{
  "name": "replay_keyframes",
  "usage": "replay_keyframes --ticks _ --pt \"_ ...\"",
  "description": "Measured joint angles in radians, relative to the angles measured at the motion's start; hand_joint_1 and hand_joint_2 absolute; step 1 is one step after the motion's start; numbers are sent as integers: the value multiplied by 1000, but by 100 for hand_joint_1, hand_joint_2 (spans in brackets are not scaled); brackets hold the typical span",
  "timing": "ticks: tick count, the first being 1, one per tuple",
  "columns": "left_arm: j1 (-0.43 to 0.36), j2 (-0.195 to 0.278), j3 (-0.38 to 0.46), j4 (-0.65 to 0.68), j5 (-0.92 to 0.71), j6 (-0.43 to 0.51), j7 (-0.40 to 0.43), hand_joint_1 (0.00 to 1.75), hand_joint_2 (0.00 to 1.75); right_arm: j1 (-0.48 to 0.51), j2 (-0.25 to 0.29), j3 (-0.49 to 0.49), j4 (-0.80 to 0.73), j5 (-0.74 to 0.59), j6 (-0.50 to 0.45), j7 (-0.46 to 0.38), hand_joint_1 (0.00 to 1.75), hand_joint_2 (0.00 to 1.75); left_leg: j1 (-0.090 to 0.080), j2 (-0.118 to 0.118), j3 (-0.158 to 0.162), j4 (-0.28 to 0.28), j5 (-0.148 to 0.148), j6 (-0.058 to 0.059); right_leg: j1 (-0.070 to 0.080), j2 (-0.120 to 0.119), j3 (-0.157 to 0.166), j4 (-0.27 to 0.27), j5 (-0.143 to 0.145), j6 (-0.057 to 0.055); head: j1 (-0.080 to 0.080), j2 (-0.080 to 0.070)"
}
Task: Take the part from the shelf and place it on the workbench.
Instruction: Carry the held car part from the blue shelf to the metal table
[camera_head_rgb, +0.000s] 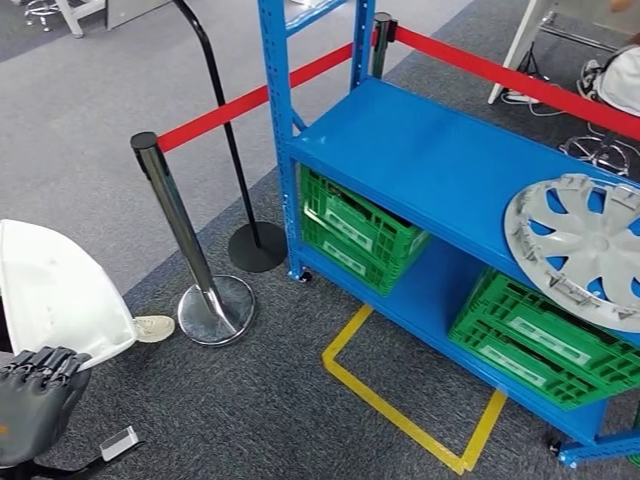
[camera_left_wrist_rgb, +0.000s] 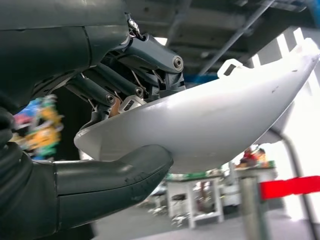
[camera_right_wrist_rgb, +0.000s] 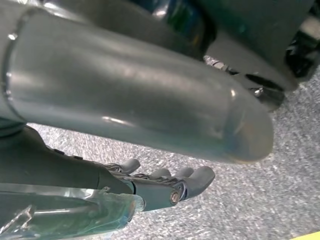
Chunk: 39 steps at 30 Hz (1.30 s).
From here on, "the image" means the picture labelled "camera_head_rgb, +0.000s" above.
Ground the red barrier belt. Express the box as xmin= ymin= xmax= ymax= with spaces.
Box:
xmin=157 ymin=40 xmax=355 ymax=154
xmin=395 ymin=25 xmax=640 ymax=142

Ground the grey wheel hubcap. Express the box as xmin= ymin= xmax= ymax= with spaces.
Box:
xmin=503 ymin=173 xmax=640 ymax=335

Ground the chrome stanchion post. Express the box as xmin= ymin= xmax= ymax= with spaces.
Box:
xmin=130 ymin=131 xmax=257 ymax=348

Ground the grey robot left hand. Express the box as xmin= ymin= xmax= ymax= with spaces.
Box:
xmin=0 ymin=346 xmax=93 ymax=468

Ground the black curved floor stand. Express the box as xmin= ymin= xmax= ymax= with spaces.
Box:
xmin=172 ymin=0 xmax=288 ymax=274

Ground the white plastic shell part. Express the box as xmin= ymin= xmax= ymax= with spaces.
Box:
xmin=0 ymin=219 xmax=137 ymax=372

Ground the white desk leg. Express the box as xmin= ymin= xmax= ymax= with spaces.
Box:
xmin=54 ymin=0 xmax=109 ymax=39

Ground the white office desk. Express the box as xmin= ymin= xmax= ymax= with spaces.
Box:
xmin=488 ymin=0 xmax=640 ymax=106

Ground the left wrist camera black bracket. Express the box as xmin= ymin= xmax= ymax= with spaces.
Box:
xmin=27 ymin=425 xmax=143 ymax=480

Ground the chrome base stool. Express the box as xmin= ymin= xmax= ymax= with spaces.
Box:
xmin=22 ymin=0 xmax=61 ymax=33

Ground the green plastic crate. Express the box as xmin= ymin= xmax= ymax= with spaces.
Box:
xmin=448 ymin=268 xmax=640 ymax=412
xmin=299 ymin=165 xmax=431 ymax=297

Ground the black stool chrome base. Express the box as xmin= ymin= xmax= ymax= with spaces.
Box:
xmin=558 ymin=132 xmax=640 ymax=179

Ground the person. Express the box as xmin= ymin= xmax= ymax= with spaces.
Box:
xmin=577 ymin=0 xmax=640 ymax=119
xmin=134 ymin=315 xmax=177 ymax=344

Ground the blue metal shelf rack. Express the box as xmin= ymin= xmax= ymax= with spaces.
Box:
xmin=257 ymin=0 xmax=640 ymax=470

